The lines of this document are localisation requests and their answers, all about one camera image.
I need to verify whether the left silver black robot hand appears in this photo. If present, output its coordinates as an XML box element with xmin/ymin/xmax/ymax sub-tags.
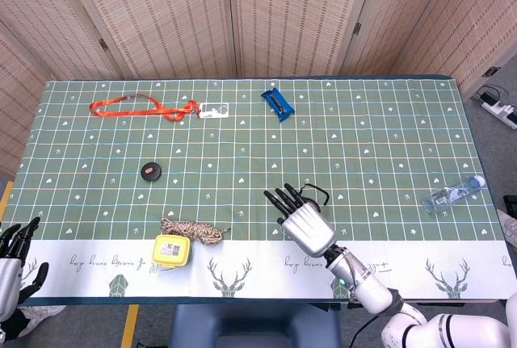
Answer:
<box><xmin>0</xmin><ymin>216</ymin><xmax>50</xmax><ymax>319</ymax></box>

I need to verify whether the braided rope bundle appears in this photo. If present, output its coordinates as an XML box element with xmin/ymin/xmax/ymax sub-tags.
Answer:
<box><xmin>159</xmin><ymin>216</ymin><xmax>231</xmax><ymax>246</ymax></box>

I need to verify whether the clear badge holder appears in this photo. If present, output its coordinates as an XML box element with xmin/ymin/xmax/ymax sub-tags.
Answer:
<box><xmin>199</xmin><ymin>102</ymin><xmax>230</xmax><ymax>119</ymax></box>

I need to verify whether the blue clip object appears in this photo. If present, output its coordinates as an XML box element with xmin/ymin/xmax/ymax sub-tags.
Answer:
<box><xmin>260</xmin><ymin>87</ymin><xmax>296</xmax><ymax>124</ymax></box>

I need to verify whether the white power strip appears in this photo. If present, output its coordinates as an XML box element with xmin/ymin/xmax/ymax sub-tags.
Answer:
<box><xmin>479</xmin><ymin>97</ymin><xmax>517</xmax><ymax>130</ymax></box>

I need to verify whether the orange lanyard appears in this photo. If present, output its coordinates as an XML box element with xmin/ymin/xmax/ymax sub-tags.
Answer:
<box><xmin>89</xmin><ymin>94</ymin><xmax>200</xmax><ymax>124</ymax></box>

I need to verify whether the woven folding screen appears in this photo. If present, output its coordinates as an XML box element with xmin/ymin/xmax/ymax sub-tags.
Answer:
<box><xmin>0</xmin><ymin>0</ymin><xmax>517</xmax><ymax>178</ymax></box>

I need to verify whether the green grid tablecloth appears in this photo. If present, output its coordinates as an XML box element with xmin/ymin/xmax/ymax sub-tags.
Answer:
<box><xmin>0</xmin><ymin>77</ymin><xmax>514</xmax><ymax>305</ymax></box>

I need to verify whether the clear plastic water bottle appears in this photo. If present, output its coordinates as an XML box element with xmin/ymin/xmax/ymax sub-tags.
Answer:
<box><xmin>422</xmin><ymin>174</ymin><xmax>486</xmax><ymax>215</ymax></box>

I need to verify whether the black round lid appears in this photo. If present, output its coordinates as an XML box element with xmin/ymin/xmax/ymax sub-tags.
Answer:
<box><xmin>140</xmin><ymin>161</ymin><xmax>163</xmax><ymax>182</ymax></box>

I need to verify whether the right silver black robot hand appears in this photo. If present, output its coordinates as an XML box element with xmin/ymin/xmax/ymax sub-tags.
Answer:
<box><xmin>263</xmin><ymin>182</ymin><xmax>338</xmax><ymax>259</ymax></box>

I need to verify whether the green box with yellow lid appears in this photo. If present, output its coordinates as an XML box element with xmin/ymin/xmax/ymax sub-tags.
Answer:
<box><xmin>152</xmin><ymin>234</ymin><xmax>193</xmax><ymax>270</ymax></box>

